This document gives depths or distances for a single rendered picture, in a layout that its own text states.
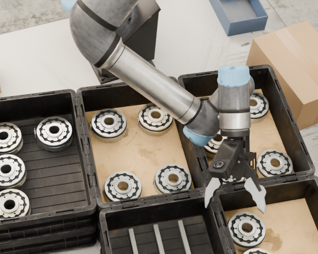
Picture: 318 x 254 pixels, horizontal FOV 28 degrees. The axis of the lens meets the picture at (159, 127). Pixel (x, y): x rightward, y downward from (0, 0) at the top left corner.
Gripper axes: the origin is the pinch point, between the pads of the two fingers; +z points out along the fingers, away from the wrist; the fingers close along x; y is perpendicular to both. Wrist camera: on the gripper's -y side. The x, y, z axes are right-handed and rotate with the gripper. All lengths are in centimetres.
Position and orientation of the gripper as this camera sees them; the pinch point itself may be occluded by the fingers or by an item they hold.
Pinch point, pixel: (233, 212)
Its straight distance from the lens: 155.6
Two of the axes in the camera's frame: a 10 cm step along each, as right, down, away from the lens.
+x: -8.8, -0.3, 4.7
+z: 0.4, 9.9, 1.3
